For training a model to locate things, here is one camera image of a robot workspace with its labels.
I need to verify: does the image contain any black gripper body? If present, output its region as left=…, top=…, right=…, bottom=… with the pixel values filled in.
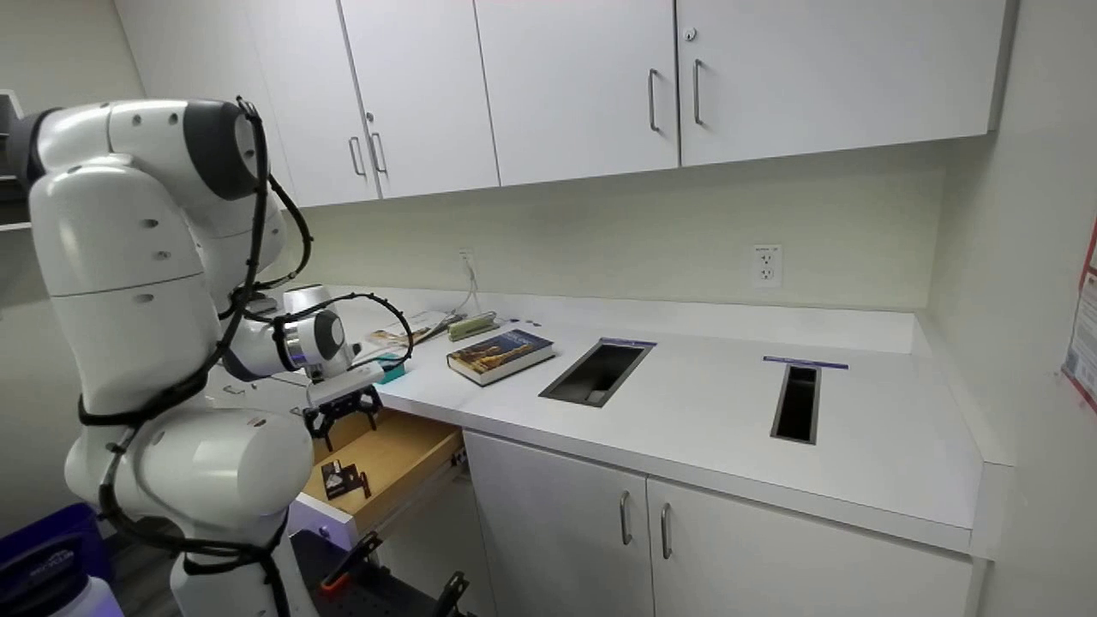
left=302, top=385, right=387, bottom=427

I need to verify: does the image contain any white drawer with wooden inside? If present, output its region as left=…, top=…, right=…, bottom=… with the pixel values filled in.
left=284, top=408, right=468, bottom=554

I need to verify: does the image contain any small black item in drawer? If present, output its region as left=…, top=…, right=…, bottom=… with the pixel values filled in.
left=316, top=460, right=377, bottom=503

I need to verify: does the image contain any book with dark picture cover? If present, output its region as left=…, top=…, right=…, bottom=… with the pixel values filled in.
left=442, top=326, right=558, bottom=390

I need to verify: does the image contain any black cart top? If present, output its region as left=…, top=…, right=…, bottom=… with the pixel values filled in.
left=288, top=526, right=484, bottom=617

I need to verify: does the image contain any black clamp with orange tips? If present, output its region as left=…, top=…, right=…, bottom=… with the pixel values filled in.
left=432, top=568, right=474, bottom=617
left=316, top=527, right=387, bottom=601

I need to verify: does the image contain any white lower cabinet door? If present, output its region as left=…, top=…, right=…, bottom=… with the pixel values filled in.
left=643, top=478, right=986, bottom=617
left=461, top=427, right=654, bottom=617

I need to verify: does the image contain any white cabinet door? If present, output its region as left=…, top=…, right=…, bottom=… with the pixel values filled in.
left=468, top=0, right=681, bottom=191
left=643, top=478, right=986, bottom=617
left=112, top=0, right=381, bottom=211
left=672, top=0, right=1010, bottom=170
left=337, top=0, right=500, bottom=198
left=461, top=427, right=654, bottom=617

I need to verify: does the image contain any rectangular metal counter opening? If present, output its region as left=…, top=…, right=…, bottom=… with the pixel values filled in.
left=539, top=336, right=657, bottom=411

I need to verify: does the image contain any blue bin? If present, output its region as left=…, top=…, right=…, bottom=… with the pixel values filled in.
left=0, top=500, right=117, bottom=617

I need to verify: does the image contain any white upper cabinet door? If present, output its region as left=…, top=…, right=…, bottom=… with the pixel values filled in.
left=112, top=0, right=381, bottom=211
left=468, top=0, right=681, bottom=191
left=337, top=0, right=500, bottom=198
left=672, top=0, right=1010, bottom=170

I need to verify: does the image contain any narrow counter slot opening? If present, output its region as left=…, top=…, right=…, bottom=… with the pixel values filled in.
left=760, top=354, right=849, bottom=446

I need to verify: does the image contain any wall mounted tray shelf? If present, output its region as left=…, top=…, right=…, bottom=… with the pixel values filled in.
left=0, top=89, right=36, bottom=240

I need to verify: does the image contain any white wall outlet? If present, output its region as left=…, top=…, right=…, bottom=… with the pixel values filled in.
left=747, top=240, right=787, bottom=287

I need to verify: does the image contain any red bordered wall poster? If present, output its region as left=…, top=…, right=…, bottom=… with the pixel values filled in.
left=1054, top=201, right=1097, bottom=414

